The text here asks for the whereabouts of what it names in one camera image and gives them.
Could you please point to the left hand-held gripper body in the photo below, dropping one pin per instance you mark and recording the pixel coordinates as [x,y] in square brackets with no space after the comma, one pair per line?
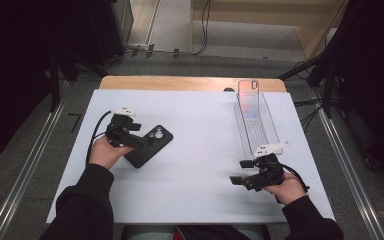
[120,133]

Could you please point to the light wooden shelf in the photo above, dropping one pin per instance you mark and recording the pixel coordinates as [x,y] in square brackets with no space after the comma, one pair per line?
[246,13]

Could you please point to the person's left hand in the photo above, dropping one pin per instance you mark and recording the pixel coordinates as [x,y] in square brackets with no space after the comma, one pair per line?
[105,155]

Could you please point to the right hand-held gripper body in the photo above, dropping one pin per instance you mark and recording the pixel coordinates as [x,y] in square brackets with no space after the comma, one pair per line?
[270,173]

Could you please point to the dark cabinet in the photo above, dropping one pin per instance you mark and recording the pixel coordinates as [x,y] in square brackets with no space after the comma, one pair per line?
[110,30]

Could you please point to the aluminium floor rail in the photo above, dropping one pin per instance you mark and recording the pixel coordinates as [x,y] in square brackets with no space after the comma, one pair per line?
[350,173]
[30,168]

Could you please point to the black phone case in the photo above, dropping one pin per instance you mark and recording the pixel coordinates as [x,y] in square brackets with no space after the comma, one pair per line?
[143,155]

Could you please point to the black metal stand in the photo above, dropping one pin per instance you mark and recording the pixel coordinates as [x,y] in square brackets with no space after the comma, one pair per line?
[328,86]

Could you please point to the black tripod stand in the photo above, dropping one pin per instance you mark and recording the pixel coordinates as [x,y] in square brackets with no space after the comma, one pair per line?
[55,83]

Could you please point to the person's right hand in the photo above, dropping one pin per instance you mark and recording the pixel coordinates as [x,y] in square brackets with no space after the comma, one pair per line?
[288,191]

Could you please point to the wooden table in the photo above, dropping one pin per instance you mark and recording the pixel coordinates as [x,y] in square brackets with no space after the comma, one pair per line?
[180,83]

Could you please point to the clear plastic rack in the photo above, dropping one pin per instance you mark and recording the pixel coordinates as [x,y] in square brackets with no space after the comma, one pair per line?
[258,133]

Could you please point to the white board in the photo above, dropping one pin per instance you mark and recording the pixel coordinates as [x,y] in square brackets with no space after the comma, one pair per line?
[193,133]

